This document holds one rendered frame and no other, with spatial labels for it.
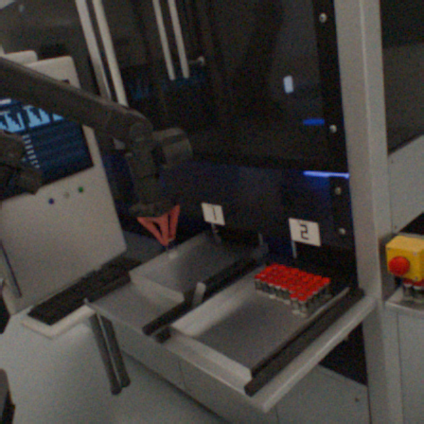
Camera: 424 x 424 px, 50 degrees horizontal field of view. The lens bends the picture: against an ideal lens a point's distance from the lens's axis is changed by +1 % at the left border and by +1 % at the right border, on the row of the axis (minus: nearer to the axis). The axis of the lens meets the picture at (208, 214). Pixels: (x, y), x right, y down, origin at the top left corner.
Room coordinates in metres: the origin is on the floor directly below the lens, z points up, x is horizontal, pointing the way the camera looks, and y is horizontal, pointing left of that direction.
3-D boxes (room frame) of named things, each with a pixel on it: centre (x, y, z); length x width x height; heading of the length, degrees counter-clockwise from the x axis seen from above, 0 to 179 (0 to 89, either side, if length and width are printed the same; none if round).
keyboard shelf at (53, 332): (1.42, 0.46, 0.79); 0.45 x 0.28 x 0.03; 136
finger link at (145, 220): (0.89, 0.10, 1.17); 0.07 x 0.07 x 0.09; 54
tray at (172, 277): (1.25, 0.06, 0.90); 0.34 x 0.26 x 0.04; 129
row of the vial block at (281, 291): (0.97, -0.14, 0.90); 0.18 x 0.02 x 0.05; 38
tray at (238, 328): (0.91, -0.07, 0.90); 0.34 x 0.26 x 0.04; 128
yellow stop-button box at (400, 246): (0.86, -0.41, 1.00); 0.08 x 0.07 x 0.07; 129
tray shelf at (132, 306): (1.07, 0.00, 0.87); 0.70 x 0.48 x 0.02; 39
